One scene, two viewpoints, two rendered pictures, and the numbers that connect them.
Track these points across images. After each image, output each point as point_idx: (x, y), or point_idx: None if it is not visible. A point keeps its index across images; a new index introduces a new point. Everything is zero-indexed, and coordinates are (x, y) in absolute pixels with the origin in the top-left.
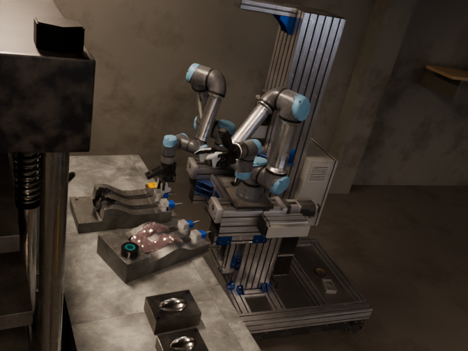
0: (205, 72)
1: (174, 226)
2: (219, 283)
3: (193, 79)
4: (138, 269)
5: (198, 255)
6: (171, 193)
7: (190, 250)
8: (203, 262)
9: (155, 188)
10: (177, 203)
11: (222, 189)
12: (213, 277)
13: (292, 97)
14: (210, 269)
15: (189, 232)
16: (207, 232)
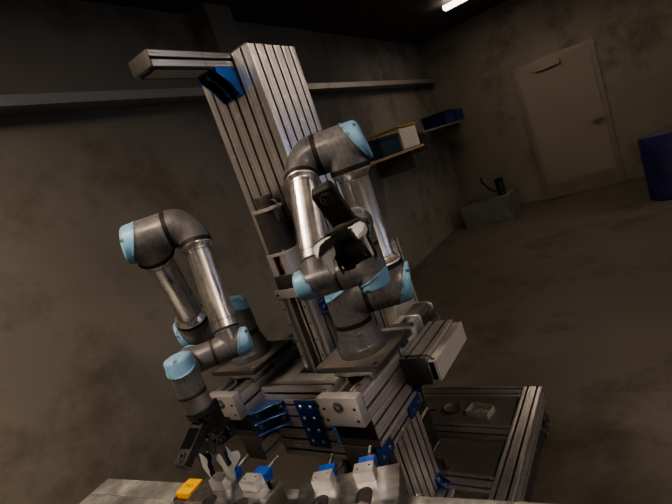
0: (154, 221)
1: (314, 499)
2: (508, 501)
3: (140, 247)
4: None
5: (408, 501)
6: (242, 462)
7: (398, 502)
8: (432, 501)
9: (205, 481)
10: (270, 463)
11: (306, 386)
12: (484, 503)
13: (337, 129)
14: (459, 498)
15: (347, 482)
16: (370, 454)
